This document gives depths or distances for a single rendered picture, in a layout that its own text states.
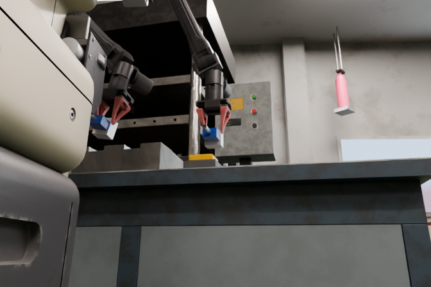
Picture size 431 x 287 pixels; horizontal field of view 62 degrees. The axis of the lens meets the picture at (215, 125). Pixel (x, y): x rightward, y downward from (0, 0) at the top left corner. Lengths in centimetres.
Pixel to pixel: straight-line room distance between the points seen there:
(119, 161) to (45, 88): 70
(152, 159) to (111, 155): 12
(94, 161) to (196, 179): 33
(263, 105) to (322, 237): 114
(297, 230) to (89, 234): 51
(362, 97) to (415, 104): 72
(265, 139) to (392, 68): 417
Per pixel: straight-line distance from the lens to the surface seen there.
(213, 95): 110
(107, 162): 103
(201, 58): 117
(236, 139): 184
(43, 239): 33
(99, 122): 104
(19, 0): 31
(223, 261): 87
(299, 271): 85
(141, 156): 99
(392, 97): 561
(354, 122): 528
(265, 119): 185
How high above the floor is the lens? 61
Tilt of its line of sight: 19 degrees up
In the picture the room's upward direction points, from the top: 1 degrees clockwise
